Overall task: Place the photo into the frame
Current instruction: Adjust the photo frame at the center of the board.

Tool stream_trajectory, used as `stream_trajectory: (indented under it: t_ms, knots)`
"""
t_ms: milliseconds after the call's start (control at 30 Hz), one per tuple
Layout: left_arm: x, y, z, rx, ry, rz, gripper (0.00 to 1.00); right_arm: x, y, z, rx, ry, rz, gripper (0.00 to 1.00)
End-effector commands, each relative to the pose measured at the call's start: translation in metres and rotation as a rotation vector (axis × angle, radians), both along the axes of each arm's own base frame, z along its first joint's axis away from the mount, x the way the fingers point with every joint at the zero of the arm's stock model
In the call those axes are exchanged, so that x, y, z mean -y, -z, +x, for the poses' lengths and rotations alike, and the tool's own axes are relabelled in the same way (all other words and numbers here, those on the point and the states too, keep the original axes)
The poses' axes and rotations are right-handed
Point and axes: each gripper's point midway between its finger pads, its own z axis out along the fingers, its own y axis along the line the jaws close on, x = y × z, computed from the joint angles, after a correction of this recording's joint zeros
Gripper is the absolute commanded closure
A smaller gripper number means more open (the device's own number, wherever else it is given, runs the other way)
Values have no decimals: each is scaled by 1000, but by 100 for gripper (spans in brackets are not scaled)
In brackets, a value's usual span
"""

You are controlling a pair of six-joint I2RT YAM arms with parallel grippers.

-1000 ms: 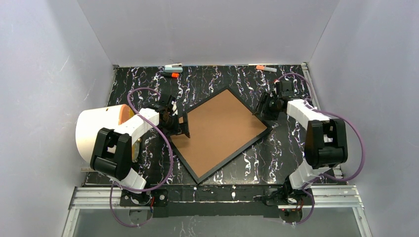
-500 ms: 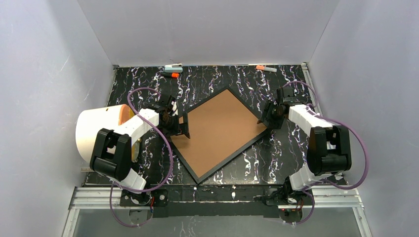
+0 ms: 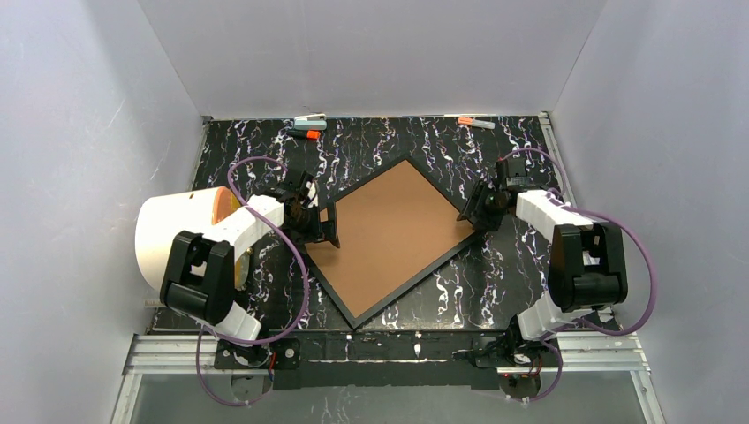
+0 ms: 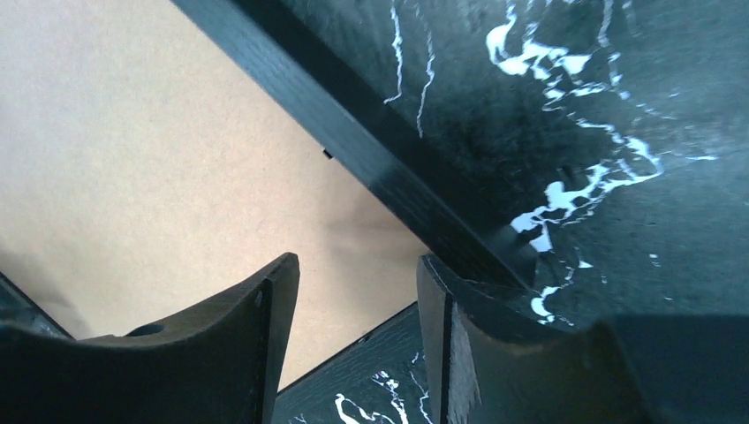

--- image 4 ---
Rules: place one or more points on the brown backing board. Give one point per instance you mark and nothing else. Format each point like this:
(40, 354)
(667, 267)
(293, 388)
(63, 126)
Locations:
(164, 164)

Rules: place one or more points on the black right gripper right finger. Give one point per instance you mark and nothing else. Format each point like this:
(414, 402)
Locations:
(488, 364)

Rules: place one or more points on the black picture frame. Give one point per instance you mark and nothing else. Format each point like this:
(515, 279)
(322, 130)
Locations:
(363, 134)

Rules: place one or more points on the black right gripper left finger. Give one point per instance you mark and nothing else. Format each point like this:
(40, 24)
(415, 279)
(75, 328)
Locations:
(218, 361)

